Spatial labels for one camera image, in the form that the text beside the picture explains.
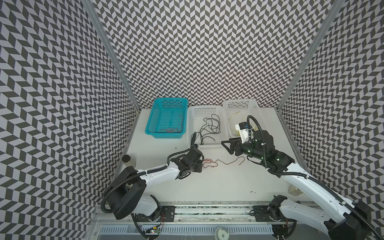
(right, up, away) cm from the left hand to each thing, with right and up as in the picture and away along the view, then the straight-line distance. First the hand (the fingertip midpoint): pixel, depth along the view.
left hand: (201, 163), depth 86 cm
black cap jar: (-40, +3, -6) cm, 40 cm away
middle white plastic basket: (+6, +23, +20) cm, 32 cm away
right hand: (+12, +15, -15) cm, 24 cm away
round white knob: (+8, -21, -27) cm, 35 cm away
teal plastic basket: (-25, +27, +25) cm, 45 cm away
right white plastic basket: (+27, +32, +25) cm, 49 cm away
